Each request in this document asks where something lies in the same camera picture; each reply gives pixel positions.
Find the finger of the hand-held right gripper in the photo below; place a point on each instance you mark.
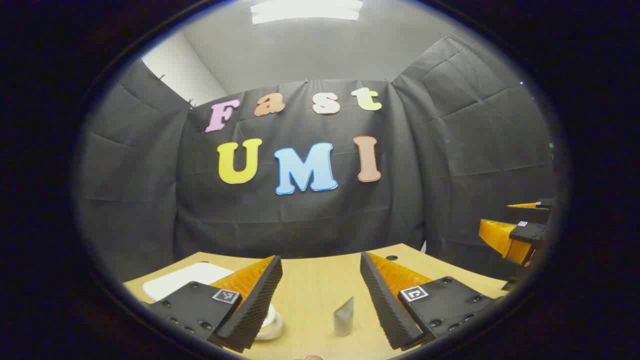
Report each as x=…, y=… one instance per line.
x=527, y=232
x=544, y=204

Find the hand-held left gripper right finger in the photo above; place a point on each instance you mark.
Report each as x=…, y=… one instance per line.
x=382, y=305

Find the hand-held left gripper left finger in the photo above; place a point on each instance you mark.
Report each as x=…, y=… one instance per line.
x=255, y=310

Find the small white suitcase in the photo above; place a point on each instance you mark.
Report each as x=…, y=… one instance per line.
x=185, y=280

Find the black backdrop cloth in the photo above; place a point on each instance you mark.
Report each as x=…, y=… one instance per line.
x=300, y=220

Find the ceiling light panel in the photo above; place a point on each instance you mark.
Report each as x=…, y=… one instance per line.
x=305, y=10

